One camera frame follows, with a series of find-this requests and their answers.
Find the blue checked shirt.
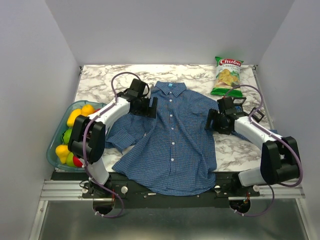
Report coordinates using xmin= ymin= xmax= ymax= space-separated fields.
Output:
xmin=105 ymin=81 xmax=218 ymax=192

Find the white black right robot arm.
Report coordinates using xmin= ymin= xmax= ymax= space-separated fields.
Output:
xmin=205 ymin=96 xmax=303 ymax=196

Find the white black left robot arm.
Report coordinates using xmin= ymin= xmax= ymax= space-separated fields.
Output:
xmin=68 ymin=78 xmax=158 ymax=198

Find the black box with blue brooch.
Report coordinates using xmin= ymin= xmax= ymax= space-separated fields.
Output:
xmin=232 ymin=97 xmax=247 ymax=113

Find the black box with gold brooch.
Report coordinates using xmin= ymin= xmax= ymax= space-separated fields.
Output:
xmin=250 ymin=107 xmax=265 ymax=123

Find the green cassava chips bag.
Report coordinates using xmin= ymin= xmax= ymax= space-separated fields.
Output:
xmin=210 ymin=56 xmax=243 ymax=97

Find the orange fruit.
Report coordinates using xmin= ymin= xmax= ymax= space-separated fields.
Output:
xmin=81 ymin=104 xmax=95 ymax=117

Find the yellow mango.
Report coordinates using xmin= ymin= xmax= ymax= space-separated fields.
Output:
xmin=66 ymin=108 xmax=82 ymax=128

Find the green apple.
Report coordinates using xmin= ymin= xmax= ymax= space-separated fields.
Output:
xmin=65 ymin=152 xmax=75 ymax=168

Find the yellow pear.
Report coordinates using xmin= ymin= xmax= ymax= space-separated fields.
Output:
xmin=55 ymin=144 xmax=71 ymax=164

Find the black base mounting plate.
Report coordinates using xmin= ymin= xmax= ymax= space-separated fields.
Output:
xmin=80 ymin=172 xmax=260 ymax=210

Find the teal plastic fruit basket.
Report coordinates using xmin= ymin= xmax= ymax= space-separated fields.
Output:
xmin=46 ymin=100 xmax=106 ymax=173

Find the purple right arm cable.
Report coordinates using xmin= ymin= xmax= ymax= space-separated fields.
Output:
xmin=223 ymin=84 xmax=305 ymax=217

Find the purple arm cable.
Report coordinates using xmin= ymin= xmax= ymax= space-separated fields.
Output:
xmin=82 ymin=71 xmax=151 ymax=219
xmin=223 ymin=84 xmax=305 ymax=217

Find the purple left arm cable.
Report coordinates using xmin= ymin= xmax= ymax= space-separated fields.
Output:
xmin=82 ymin=71 xmax=151 ymax=219

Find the aluminium frame rail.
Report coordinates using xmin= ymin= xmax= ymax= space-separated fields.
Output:
xmin=40 ymin=178 xmax=305 ymax=201

